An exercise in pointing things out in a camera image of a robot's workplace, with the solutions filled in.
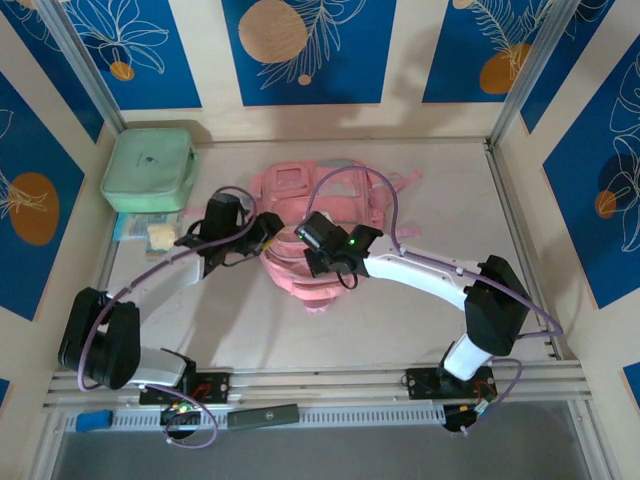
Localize pink school backpack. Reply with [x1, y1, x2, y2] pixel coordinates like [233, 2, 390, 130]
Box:
[248, 157, 424, 316]

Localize mint green lunch bag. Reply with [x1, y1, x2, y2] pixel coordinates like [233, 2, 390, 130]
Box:
[99, 127, 200, 214]

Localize clear packet yellow snack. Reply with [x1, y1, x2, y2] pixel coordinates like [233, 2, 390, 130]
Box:
[144, 223, 179, 259]

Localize snack packets in plastic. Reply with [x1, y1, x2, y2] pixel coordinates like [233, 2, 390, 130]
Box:
[112, 212, 181, 244]

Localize dark grey flat device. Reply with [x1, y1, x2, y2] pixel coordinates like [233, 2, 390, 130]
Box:
[227, 403, 301, 430]

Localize small blue block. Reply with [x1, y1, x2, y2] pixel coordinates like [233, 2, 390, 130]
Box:
[74, 409, 114, 432]

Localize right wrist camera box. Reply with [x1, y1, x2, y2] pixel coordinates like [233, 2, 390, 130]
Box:
[293, 210, 347, 252]

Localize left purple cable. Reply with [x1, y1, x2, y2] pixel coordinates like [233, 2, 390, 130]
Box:
[77, 185, 261, 449]

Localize purple cable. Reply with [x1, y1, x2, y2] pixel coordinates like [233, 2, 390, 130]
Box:
[77, 185, 261, 449]
[305, 167, 564, 436]

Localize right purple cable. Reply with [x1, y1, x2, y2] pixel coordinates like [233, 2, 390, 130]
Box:
[305, 167, 564, 436]

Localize long aluminium mounting rail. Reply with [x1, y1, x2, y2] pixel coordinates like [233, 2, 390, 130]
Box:
[42, 360, 594, 415]

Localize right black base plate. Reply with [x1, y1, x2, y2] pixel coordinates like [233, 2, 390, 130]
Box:
[404, 367, 496, 401]

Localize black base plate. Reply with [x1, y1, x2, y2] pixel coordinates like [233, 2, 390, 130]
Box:
[138, 370, 232, 406]
[404, 367, 496, 401]

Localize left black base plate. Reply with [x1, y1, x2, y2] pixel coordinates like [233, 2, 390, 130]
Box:
[138, 370, 232, 406]

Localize grey slotted cable duct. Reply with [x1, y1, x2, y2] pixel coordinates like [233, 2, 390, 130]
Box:
[64, 403, 447, 432]

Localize aluminium side rail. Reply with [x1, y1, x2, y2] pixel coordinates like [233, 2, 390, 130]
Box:
[483, 142, 566, 362]
[73, 212, 122, 372]

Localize small wired connector board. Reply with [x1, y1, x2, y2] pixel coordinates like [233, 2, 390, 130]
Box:
[442, 397, 499, 435]
[158, 399, 204, 430]

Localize aluminium frame post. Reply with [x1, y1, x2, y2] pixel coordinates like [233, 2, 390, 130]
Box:
[487, 0, 584, 149]
[37, 0, 126, 134]

